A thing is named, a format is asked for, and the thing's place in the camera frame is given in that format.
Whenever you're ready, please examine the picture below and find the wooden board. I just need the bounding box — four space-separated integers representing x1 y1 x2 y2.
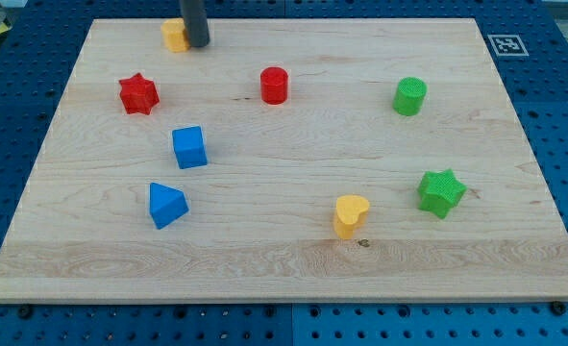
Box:
0 18 568 304

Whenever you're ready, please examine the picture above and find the yellow heart block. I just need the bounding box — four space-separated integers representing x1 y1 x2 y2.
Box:
333 194 370 239

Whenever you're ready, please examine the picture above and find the red cylinder block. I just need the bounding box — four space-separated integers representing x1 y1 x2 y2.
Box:
260 66 288 105

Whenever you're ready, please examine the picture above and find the blue cube block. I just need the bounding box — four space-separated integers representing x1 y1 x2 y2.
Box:
172 126 208 169

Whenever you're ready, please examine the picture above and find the blue triangle block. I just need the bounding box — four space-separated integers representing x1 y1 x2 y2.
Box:
149 183 189 229

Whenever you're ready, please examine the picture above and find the green cylinder block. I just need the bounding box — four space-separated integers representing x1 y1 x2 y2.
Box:
392 77 428 116

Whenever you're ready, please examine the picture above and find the green star block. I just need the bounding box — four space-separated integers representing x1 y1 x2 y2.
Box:
417 169 467 219

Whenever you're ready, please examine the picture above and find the red star block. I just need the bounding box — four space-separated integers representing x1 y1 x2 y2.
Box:
118 73 160 115

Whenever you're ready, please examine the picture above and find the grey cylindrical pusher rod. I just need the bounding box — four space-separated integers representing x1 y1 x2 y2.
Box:
180 0 210 48

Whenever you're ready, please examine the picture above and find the yellow hexagon block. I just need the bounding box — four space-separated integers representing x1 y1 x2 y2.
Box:
161 17 191 53

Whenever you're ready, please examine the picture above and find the white fiducial marker tag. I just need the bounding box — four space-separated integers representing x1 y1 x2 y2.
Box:
487 34 529 57

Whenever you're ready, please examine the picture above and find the black bolt front left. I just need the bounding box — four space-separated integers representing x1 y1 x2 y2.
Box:
16 305 34 320

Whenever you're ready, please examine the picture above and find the black bolt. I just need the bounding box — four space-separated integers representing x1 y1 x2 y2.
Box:
550 301 567 316
16 305 34 320

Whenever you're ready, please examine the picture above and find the black bolt front right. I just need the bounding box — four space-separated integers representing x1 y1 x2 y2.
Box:
550 301 567 316

